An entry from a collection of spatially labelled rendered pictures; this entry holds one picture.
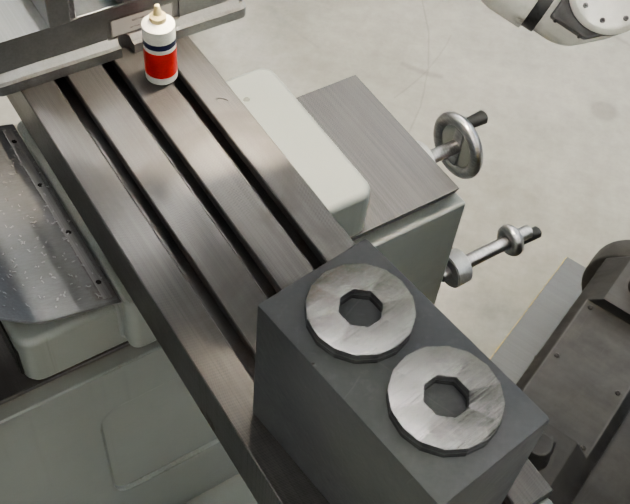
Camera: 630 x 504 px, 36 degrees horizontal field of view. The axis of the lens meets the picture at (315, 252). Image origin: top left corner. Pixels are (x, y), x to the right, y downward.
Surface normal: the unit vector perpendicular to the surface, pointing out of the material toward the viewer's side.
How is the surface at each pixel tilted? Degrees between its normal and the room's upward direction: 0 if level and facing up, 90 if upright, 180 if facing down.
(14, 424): 90
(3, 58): 90
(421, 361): 0
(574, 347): 0
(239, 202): 0
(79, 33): 90
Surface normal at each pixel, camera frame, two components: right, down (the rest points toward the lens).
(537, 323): 0.07, -0.61
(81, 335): 0.54, 0.69
